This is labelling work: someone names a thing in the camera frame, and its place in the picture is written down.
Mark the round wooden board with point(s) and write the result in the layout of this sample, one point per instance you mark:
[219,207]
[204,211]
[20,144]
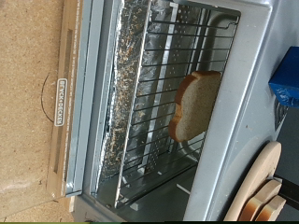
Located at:
[255,174]

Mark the aluminium foil oven liner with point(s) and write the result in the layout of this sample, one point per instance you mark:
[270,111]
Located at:
[124,77]

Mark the white bread slice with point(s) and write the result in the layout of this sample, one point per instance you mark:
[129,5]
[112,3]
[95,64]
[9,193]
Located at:
[258,199]
[274,209]
[196,105]

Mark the silver toaster oven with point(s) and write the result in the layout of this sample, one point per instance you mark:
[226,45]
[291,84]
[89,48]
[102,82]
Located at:
[249,77]

